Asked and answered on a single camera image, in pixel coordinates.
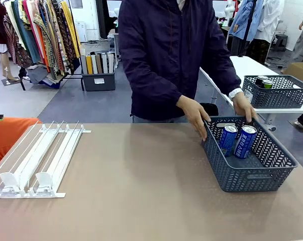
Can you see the grey cloth pile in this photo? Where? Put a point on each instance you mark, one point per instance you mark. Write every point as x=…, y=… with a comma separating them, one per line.
x=38, y=75

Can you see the black round seat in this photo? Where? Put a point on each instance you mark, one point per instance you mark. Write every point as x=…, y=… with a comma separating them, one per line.
x=210, y=108

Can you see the teal garment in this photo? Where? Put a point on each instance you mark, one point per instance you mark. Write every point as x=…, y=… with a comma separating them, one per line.
x=28, y=42

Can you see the white side table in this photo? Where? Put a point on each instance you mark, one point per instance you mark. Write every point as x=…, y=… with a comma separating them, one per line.
x=241, y=65

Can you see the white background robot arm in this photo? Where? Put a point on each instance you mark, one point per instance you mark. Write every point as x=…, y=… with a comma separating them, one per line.
x=230, y=10

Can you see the person's left forearm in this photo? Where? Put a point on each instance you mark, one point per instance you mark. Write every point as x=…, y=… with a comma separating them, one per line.
x=229, y=77

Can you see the person in dark jacket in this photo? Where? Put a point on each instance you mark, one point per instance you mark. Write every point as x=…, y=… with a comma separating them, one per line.
x=161, y=50

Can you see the black can green lettering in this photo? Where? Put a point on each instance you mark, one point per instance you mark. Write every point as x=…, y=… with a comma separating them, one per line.
x=268, y=85

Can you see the brown patterned garment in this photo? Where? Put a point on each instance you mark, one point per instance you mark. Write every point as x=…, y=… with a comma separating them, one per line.
x=63, y=37

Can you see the grey storage bin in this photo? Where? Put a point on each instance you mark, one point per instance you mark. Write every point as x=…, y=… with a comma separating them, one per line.
x=98, y=85

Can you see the grey-white board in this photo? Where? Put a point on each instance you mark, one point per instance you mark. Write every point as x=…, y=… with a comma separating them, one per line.
x=84, y=64

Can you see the grey plastic lattice basket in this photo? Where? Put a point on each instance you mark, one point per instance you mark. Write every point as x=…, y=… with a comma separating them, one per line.
x=279, y=98
x=249, y=180

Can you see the blue drink can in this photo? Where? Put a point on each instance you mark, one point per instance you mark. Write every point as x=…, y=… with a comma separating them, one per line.
x=227, y=140
x=245, y=145

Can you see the brown board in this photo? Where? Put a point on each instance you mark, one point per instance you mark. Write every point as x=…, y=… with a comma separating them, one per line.
x=98, y=64

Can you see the mannequin legs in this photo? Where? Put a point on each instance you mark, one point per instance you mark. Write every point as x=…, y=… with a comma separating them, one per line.
x=5, y=62

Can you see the dark patterned skirt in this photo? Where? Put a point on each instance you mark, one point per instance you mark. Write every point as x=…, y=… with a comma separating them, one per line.
x=259, y=50

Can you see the cream garment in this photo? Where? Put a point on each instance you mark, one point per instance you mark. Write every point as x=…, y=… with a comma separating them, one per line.
x=14, y=22

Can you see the person's left hand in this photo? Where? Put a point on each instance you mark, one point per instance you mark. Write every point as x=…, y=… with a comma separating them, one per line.
x=244, y=106

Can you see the orange garment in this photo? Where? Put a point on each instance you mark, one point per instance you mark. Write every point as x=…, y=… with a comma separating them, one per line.
x=42, y=50

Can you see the white can dispenser rack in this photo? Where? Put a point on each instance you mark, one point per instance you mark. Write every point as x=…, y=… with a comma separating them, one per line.
x=60, y=150

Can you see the white shirt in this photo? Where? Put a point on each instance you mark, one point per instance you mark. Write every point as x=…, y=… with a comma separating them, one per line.
x=269, y=22

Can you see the cardboard box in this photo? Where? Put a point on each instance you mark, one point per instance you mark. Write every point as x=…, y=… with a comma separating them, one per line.
x=299, y=69

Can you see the white board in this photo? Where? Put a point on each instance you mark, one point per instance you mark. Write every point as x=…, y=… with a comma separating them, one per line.
x=94, y=64
x=110, y=62

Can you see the light blue shirt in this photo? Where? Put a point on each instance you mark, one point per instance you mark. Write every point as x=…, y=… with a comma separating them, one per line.
x=238, y=22

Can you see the yellow board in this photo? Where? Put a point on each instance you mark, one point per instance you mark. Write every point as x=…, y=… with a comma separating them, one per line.
x=89, y=65

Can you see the dark trousers on mannequin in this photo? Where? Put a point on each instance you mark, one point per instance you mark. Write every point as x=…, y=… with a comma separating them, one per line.
x=238, y=46

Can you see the yellow garment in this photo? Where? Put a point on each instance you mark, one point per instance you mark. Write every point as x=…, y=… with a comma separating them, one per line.
x=72, y=32

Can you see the white floor appliance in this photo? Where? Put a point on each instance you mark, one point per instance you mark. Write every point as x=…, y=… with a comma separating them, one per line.
x=81, y=31

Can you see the black stand pole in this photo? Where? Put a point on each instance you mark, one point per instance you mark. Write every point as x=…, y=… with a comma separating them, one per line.
x=249, y=22

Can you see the black drink can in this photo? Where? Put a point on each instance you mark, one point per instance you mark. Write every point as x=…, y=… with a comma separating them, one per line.
x=259, y=80

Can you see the black stool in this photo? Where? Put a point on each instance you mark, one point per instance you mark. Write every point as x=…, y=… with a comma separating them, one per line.
x=282, y=40

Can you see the orange cloth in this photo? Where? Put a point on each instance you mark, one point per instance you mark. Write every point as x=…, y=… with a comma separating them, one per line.
x=5, y=140

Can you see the person's right forearm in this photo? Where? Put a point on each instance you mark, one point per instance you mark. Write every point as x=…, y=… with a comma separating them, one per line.
x=163, y=90

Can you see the light grey board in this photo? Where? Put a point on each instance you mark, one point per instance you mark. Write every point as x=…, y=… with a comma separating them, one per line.
x=104, y=62

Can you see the person's right hand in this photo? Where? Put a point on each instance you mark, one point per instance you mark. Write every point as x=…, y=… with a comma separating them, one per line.
x=195, y=113

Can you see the white dispenser pusher paddle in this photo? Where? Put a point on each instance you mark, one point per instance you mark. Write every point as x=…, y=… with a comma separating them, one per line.
x=43, y=180
x=8, y=181

